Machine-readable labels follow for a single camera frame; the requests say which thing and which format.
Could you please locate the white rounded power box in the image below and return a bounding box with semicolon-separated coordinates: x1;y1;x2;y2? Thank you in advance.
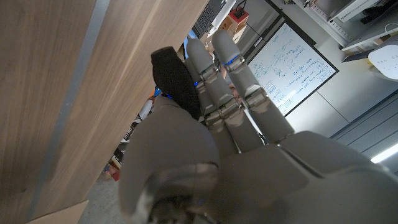
368;44;398;80

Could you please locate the black laptop keyboard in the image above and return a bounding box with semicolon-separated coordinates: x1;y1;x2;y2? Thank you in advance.
192;0;229;38

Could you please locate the wooden board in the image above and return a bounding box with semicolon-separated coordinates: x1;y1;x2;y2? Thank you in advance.
26;0;110;222

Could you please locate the whiteboard with black frame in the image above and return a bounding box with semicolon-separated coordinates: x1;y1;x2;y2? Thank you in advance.
244;20;340;118

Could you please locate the white shelving unit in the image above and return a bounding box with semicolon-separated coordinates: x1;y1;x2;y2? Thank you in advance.
292;0;398;60

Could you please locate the open cardboard box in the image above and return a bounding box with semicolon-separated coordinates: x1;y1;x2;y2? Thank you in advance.
26;200;90;224

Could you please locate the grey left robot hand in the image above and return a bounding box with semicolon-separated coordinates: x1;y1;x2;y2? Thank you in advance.
118;29;398;224

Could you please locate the small wooden slotted box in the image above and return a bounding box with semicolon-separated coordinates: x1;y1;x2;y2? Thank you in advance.
219;7;249;44

